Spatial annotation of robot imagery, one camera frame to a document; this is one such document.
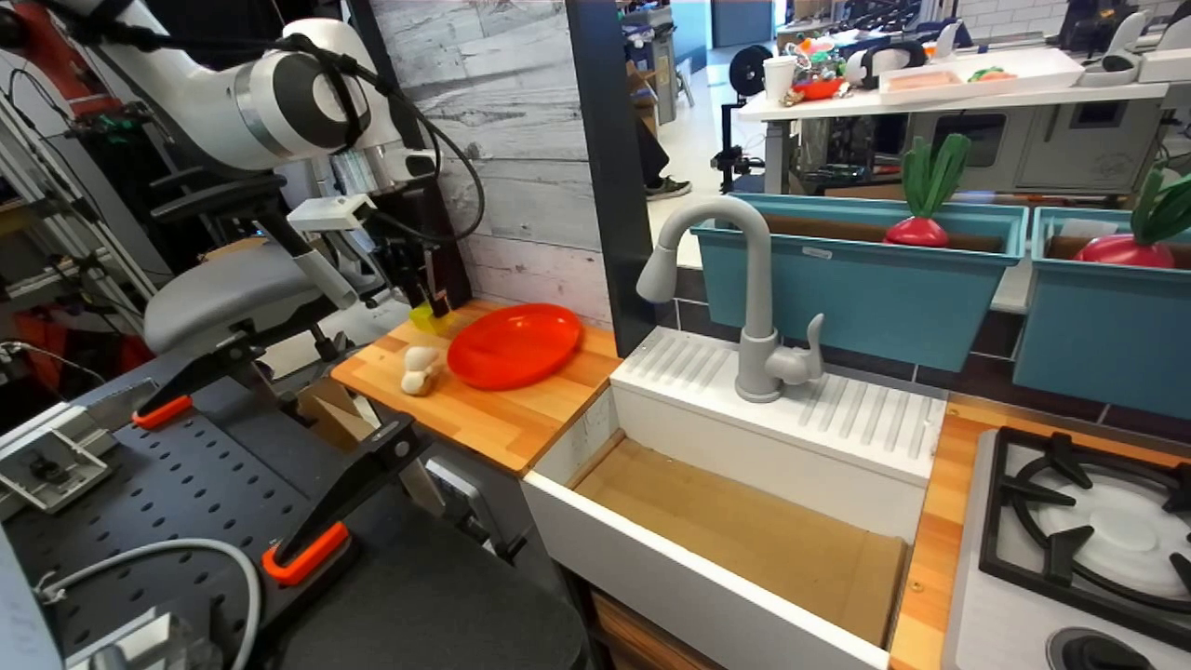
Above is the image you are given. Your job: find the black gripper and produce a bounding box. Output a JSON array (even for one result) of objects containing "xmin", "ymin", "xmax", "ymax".
[{"xmin": 368, "ymin": 211, "xmax": 454, "ymax": 327}]

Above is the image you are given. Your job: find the yellow cube block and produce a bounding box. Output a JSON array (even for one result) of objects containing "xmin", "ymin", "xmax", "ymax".
[{"xmin": 405, "ymin": 303, "xmax": 459, "ymax": 341}]

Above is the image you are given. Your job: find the orange round plate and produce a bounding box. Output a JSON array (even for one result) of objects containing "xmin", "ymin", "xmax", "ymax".
[{"xmin": 443, "ymin": 303, "xmax": 589, "ymax": 395}]

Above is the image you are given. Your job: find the small white toy figure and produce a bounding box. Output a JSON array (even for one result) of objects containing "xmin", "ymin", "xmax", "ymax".
[{"xmin": 393, "ymin": 338, "xmax": 451, "ymax": 401}]

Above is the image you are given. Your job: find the grey padded office chair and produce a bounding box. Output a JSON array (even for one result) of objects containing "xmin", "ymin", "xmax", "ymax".
[{"xmin": 136, "ymin": 163, "xmax": 377, "ymax": 366}]

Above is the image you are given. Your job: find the grey wood-pattern backdrop panel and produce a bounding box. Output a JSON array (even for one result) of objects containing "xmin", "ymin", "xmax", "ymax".
[{"xmin": 366, "ymin": 0, "xmax": 616, "ymax": 327}]

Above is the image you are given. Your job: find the grey toy kitchen faucet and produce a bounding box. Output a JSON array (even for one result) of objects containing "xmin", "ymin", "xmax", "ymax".
[{"xmin": 634, "ymin": 195, "xmax": 831, "ymax": 405}]

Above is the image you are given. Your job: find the white toy kitchen sink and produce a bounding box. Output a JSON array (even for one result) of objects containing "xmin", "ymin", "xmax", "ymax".
[{"xmin": 518, "ymin": 323, "xmax": 947, "ymax": 670}]

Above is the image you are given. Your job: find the black filament spool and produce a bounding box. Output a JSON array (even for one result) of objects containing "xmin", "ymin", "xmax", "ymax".
[{"xmin": 724, "ymin": 40, "xmax": 774, "ymax": 99}]

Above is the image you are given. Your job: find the white electronics box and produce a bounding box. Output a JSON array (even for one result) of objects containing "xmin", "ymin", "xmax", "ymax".
[{"xmin": 0, "ymin": 425, "xmax": 113, "ymax": 518}]

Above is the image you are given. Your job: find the white cup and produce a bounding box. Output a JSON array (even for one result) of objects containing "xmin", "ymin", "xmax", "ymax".
[{"xmin": 758, "ymin": 51, "xmax": 800, "ymax": 108}]

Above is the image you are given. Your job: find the teal planter bin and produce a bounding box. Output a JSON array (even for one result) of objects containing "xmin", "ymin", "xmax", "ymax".
[
  {"xmin": 1012, "ymin": 202, "xmax": 1191, "ymax": 425},
  {"xmin": 687, "ymin": 190, "xmax": 1033, "ymax": 377}
]

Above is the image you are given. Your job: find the red bowl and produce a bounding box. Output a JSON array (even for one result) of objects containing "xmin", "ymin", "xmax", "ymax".
[{"xmin": 792, "ymin": 71, "xmax": 848, "ymax": 104}]

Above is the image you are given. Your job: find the red toy radish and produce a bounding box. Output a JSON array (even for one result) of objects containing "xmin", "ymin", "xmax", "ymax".
[
  {"xmin": 880, "ymin": 129, "xmax": 976, "ymax": 251},
  {"xmin": 1073, "ymin": 163, "xmax": 1191, "ymax": 273}
]

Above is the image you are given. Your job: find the white background table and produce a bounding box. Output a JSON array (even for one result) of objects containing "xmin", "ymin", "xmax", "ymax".
[{"xmin": 735, "ymin": 50, "xmax": 1191, "ymax": 196}]

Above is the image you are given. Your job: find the toy gas stove top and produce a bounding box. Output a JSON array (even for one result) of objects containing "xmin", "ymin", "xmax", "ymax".
[{"xmin": 941, "ymin": 425, "xmax": 1191, "ymax": 670}]

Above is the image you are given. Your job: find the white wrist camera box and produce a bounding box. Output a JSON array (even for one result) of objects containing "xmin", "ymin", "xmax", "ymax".
[{"xmin": 286, "ymin": 190, "xmax": 379, "ymax": 237}]

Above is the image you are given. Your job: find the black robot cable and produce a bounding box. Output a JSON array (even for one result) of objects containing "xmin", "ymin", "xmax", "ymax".
[{"xmin": 275, "ymin": 32, "xmax": 492, "ymax": 252}]

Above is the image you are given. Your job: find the black clamp orange handle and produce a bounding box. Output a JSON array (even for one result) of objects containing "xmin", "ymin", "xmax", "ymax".
[
  {"xmin": 258, "ymin": 416, "xmax": 423, "ymax": 591},
  {"xmin": 126, "ymin": 332, "xmax": 294, "ymax": 434}
]

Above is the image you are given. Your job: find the black frame post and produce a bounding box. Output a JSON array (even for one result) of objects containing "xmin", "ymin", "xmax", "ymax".
[{"xmin": 560, "ymin": 0, "xmax": 658, "ymax": 363}]

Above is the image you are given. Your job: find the grey cable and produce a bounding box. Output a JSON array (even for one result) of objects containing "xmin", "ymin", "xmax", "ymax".
[{"xmin": 34, "ymin": 534, "xmax": 268, "ymax": 670}]

